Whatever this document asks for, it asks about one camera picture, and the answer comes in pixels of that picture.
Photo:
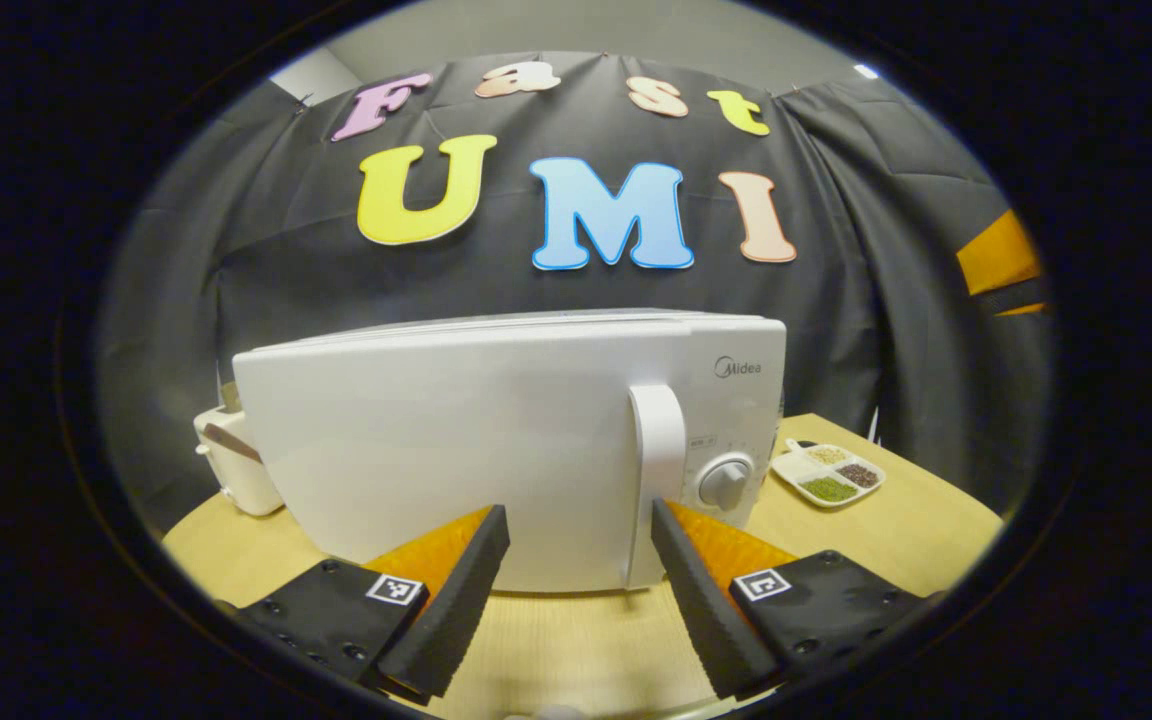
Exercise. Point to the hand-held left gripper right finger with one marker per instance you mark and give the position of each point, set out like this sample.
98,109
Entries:
706,610

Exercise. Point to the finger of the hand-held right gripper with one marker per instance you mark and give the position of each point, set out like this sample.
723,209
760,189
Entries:
1001,255
1021,302

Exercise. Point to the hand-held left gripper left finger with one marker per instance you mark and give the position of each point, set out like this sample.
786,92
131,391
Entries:
456,620

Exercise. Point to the white microwave oven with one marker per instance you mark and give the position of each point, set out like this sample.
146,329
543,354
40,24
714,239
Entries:
436,440

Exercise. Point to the black backdrop cloth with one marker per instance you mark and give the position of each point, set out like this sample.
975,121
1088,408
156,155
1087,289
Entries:
886,330

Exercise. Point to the white divided plate with beans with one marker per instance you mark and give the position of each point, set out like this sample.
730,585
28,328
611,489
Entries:
829,488

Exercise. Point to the white toaster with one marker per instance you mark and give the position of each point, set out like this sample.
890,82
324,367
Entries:
236,480

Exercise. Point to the brown bread slice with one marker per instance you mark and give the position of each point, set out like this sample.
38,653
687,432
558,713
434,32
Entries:
229,396

